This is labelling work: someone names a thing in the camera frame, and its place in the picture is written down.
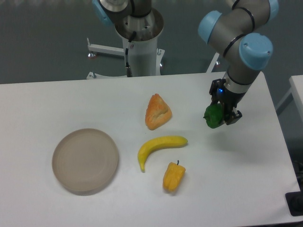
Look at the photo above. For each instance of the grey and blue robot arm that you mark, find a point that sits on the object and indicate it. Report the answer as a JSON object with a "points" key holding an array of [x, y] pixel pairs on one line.
{"points": [[233, 36]]}

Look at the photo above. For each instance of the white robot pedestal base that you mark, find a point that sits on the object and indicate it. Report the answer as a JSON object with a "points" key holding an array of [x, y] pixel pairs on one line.
{"points": [[150, 35]]}

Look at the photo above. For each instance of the beige round plate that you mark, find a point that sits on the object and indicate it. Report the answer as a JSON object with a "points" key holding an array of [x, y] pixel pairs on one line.
{"points": [[85, 161]]}

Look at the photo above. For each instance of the orange triangular pastry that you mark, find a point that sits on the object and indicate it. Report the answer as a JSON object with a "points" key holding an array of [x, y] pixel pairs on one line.
{"points": [[157, 113]]}

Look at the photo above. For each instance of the green bell pepper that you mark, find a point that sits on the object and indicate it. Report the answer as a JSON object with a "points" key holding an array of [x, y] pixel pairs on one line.
{"points": [[213, 115]]}

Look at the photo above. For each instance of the yellow banana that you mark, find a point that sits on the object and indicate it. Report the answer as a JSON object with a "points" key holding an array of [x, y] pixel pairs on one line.
{"points": [[171, 141]]}

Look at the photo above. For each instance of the black device at table edge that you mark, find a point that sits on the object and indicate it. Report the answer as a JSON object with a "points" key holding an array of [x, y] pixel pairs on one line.
{"points": [[295, 203]]}

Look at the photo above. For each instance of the white side table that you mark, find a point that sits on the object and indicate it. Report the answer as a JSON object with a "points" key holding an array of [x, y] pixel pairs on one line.
{"points": [[295, 93]]}

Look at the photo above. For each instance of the yellow bell pepper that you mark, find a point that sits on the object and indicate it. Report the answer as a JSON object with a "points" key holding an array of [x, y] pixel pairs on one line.
{"points": [[173, 176]]}

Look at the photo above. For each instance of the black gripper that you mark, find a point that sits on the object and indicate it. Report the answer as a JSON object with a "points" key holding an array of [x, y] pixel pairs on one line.
{"points": [[229, 94]]}

